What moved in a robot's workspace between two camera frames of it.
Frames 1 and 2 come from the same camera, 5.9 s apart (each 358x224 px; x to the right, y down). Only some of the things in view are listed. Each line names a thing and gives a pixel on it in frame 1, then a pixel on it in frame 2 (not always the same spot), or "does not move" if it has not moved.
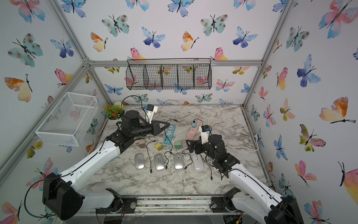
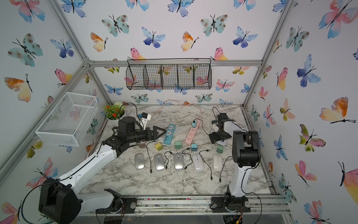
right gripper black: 193,147 -> 216,138
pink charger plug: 142,143 does not move
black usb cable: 168,160 does not move
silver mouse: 139,159 does not move
